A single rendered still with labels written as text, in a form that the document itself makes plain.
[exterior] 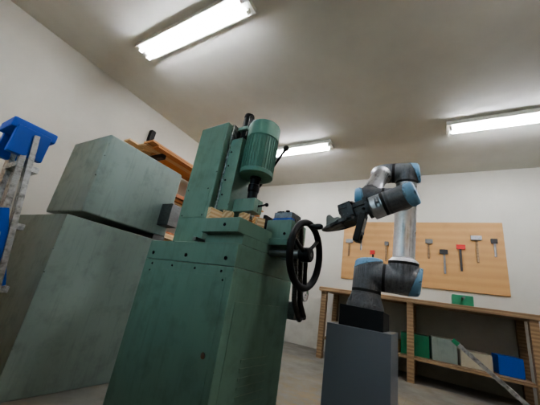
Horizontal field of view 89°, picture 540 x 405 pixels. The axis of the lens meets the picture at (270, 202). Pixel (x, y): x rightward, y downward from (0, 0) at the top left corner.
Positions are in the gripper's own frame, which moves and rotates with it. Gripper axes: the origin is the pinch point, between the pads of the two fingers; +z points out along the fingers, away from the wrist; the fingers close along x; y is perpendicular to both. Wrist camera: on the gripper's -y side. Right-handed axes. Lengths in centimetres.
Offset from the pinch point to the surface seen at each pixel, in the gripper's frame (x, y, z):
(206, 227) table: 26.0, 8.5, 41.0
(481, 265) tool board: -330, 22, -79
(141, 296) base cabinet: 24, -10, 84
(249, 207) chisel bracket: 5.6, 22.4, 32.2
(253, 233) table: 16.4, 2.9, 24.6
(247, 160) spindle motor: 10, 46, 27
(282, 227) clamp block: 3.0, 7.4, 17.7
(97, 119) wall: 9, 210, 215
